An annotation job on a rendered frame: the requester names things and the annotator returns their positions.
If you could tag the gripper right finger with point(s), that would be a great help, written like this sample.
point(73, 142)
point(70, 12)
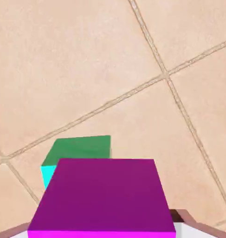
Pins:
point(194, 226)

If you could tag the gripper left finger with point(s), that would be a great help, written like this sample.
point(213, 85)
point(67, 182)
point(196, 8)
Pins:
point(14, 231)

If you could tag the small magenta cube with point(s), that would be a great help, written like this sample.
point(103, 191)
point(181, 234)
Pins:
point(105, 195)

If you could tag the small cyan cube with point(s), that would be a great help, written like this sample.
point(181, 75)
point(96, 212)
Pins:
point(79, 148)

